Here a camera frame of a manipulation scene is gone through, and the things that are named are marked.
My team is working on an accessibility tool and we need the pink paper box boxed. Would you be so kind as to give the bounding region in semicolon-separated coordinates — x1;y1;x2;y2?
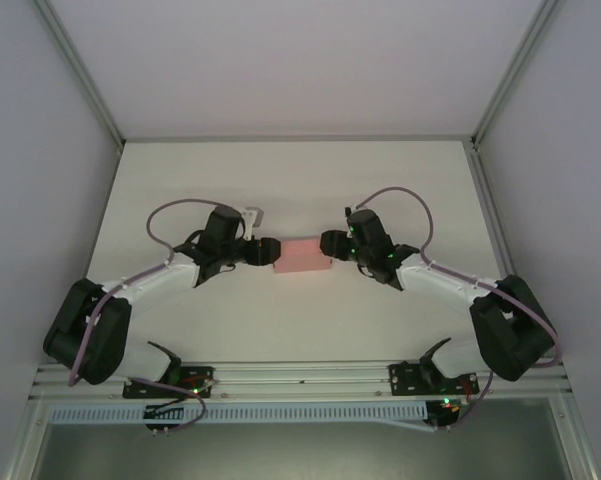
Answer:
272;238;334;275

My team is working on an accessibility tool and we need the black electronics board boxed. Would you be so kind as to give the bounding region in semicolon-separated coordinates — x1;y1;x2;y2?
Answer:
143;403;187;436
426;398;465;432

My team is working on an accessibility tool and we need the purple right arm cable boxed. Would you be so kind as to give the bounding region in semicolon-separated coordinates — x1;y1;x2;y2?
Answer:
352;186;564;432

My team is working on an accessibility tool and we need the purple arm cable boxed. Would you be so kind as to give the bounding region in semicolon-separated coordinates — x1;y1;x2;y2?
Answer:
68;198;241;432
352;186;564;432

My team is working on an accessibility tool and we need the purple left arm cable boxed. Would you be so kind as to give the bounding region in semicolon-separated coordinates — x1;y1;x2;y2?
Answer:
68;198;241;432

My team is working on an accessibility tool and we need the aluminium frame crossbar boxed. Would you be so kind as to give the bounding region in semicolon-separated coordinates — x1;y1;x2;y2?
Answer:
122;133;476;145

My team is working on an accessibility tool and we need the aluminium mounting rail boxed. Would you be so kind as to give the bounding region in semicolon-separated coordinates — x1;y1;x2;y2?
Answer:
29;359;571;401

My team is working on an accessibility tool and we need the aluminium table side rail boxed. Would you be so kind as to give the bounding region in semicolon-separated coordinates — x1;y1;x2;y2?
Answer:
469;144;519;284

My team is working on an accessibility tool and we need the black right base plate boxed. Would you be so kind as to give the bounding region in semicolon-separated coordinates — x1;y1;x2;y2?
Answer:
388;362;481;396

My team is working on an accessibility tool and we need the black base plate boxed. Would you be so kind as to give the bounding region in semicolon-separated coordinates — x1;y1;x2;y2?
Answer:
123;366;216;400
388;362;481;396

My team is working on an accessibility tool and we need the white slotted cable duct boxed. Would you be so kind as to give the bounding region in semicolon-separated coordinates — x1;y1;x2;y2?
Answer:
49;402;429;427

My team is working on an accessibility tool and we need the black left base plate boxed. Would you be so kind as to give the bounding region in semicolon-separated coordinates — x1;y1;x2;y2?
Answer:
123;366;216;400

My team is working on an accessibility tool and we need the aluminium frame post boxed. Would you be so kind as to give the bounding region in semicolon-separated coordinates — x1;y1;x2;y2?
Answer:
4;394;54;480
470;0;566;151
32;0;127;151
549;394;601;480

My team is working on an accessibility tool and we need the aluminium lower frame post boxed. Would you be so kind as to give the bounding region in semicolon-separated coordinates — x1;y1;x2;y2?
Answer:
549;394;601;480
4;394;54;480

